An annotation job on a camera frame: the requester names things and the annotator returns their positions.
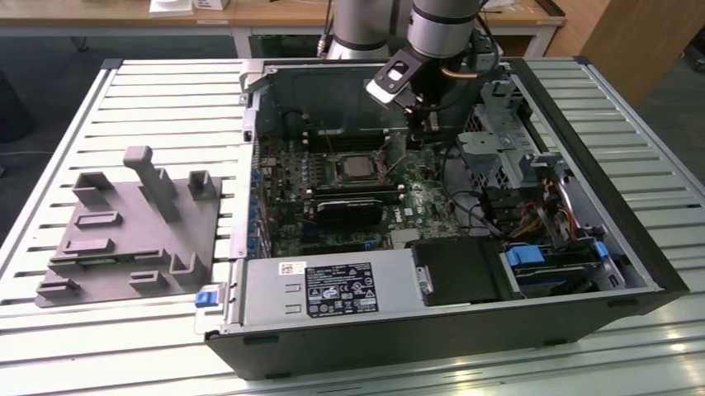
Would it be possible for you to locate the large white box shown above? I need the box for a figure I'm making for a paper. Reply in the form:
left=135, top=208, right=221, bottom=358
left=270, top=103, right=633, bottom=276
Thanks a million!
left=148, top=0, right=195, bottom=17

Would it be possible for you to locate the silver CPU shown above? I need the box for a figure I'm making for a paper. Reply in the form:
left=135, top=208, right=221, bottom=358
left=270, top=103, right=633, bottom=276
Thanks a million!
left=336, top=154, right=382, bottom=179

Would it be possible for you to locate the blue case latch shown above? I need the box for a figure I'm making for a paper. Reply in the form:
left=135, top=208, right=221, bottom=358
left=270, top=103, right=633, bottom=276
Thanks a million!
left=195, top=283, right=229, bottom=309

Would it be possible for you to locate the black ribbed cable holder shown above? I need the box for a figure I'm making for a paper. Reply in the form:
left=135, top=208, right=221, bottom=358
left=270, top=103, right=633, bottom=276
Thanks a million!
left=478, top=185, right=531, bottom=239

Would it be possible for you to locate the metal socket cover frame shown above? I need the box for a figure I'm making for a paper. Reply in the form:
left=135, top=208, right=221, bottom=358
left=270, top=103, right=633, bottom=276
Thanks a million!
left=378, top=131, right=412, bottom=174

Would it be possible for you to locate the blue disk carrier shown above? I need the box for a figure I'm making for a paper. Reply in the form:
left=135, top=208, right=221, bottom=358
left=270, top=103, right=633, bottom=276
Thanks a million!
left=503, top=243, right=546, bottom=270

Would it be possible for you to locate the wooden cabinet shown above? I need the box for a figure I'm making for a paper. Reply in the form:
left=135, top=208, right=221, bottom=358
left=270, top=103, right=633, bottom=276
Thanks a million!
left=547, top=0, right=705, bottom=109

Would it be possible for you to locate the black graphics card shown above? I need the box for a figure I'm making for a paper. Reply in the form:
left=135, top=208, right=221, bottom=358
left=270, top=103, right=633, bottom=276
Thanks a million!
left=308, top=196, right=386, bottom=228

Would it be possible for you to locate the silver metal drive cage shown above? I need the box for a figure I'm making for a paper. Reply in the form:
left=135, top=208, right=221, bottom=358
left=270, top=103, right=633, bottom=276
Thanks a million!
left=451, top=78, right=571, bottom=197

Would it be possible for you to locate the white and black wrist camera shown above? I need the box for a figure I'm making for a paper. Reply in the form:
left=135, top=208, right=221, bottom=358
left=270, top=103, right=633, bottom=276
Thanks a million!
left=364, top=57, right=414, bottom=104

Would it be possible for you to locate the grey plastic parts rack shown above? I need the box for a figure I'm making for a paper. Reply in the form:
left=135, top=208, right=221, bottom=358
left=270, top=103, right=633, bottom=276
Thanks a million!
left=33, top=144, right=224, bottom=309

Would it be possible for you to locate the black expansion slot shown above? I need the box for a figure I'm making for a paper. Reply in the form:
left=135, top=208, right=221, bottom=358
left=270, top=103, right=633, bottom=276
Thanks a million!
left=300, top=243, right=366, bottom=254

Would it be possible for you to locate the black and grey PC case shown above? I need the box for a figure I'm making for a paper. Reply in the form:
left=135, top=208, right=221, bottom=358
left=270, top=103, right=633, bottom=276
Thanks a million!
left=192, top=55, right=693, bottom=383

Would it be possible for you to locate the silver power supply, black label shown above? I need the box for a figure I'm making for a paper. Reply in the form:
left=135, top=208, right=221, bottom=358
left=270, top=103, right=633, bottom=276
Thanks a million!
left=235, top=249, right=430, bottom=331

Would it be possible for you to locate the green motherboard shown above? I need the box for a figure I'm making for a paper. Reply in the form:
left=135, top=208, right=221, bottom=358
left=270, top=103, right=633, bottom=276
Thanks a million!
left=249, top=130, right=468, bottom=259

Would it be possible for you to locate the wooden desk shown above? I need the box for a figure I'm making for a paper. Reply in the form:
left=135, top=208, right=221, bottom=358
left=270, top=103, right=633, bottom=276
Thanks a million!
left=0, top=0, right=569, bottom=59

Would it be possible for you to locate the green RAM stick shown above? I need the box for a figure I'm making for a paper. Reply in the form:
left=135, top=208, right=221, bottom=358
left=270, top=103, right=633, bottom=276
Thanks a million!
left=76, top=255, right=139, bottom=265

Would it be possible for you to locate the coloured power wire bundle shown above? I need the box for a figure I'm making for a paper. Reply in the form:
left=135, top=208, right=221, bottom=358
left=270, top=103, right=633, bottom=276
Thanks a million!
left=509, top=176, right=583, bottom=249

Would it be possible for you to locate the black plastic shroud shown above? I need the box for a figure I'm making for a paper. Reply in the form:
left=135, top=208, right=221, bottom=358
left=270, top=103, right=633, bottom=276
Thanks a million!
left=407, top=237, right=523, bottom=307

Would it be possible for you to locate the black chair base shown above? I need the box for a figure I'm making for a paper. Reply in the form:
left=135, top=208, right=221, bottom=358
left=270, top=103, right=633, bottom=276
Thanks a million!
left=681, top=40, right=705, bottom=73

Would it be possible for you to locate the silver finned chipset heatsink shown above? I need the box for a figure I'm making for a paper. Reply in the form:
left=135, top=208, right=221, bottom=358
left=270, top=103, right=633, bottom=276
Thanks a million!
left=388, top=229, right=423, bottom=249

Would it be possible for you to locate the black data cable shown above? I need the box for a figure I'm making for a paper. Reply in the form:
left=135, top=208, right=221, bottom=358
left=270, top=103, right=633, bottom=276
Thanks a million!
left=446, top=189, right=501, bottom=240

